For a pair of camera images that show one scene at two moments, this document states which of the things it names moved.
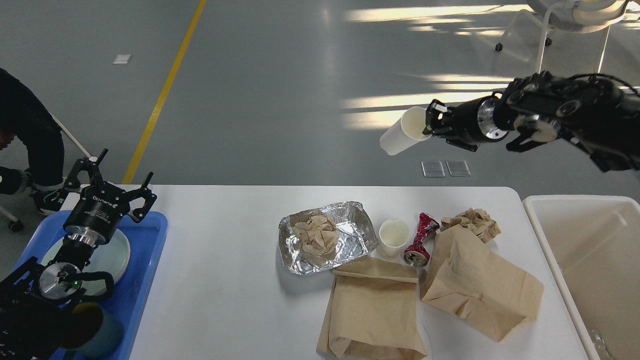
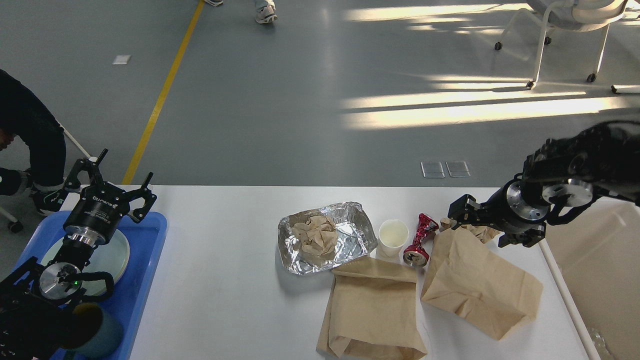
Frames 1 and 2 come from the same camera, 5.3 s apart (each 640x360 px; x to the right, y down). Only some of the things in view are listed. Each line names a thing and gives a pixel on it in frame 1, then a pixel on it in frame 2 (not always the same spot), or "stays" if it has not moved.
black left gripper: x=94 y=218 stays
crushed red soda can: x=417 y=255 stays
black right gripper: x=474 y=121 → x=506 y=211
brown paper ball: x=477 y=221 stays
